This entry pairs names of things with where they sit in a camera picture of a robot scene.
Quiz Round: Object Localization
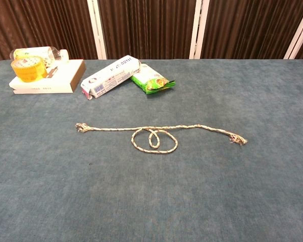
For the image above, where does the beige braided rope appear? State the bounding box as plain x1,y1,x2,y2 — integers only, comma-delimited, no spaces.
75,123,248,155

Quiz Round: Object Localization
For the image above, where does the blue table mat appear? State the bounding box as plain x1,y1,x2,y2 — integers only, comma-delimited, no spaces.
0,58,303,242

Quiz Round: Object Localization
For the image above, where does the yellow-white snack bag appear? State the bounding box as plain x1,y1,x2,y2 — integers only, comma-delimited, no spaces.
10,46,70,68

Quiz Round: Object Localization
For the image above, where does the white flat cardboard box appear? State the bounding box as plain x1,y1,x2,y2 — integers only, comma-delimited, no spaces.
9,59,87,95

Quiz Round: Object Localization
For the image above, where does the yellow packing tape roll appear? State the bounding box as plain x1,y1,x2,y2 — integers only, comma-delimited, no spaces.
11,55,48,83

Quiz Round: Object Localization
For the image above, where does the white toothpaste box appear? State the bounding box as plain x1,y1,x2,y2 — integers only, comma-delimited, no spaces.
80,54,141,100

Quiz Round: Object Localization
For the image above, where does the white partition post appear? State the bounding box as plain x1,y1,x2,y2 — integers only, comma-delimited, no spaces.
283,0,303,59
86,0,108,60
189,0,210,59

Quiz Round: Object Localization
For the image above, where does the green snack packet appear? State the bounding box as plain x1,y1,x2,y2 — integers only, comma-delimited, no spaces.
130,63,176,95

